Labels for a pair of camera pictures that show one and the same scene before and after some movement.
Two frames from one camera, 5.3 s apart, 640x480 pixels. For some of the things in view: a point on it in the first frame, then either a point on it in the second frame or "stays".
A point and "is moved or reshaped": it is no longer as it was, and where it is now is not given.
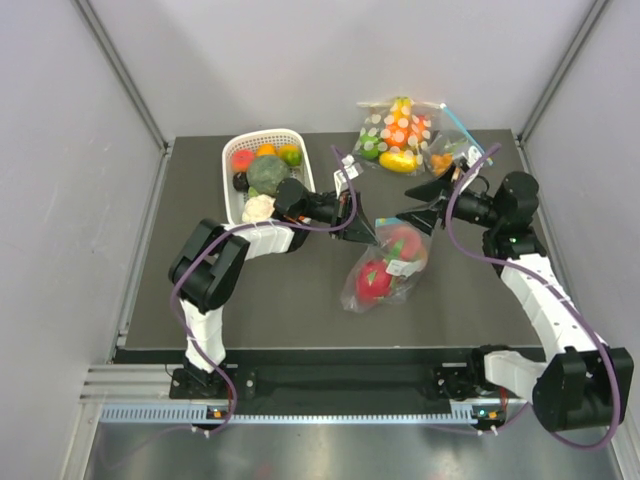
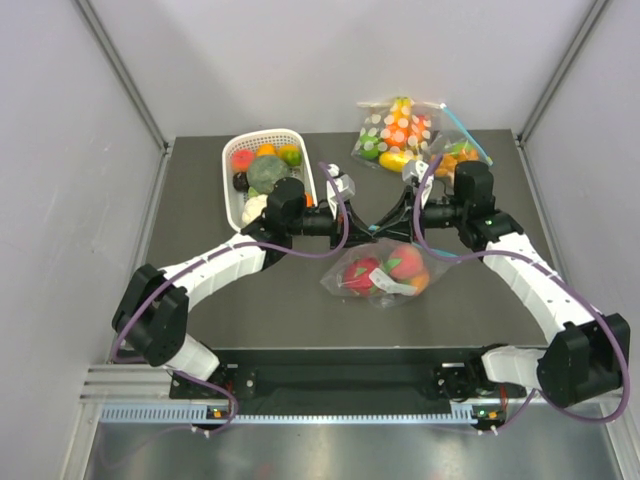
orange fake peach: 422,255 -> 420,282
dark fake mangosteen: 240,181 stays
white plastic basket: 249,141 stays
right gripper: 431,191 -> 397,225
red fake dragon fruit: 373,282 -> 357,278
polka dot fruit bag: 396,135 stays
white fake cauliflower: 258,208 stays
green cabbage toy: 263,174 stays
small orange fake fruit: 266,149 stays
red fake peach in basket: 242,160 stays
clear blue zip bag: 386,272 is moved or reshaped
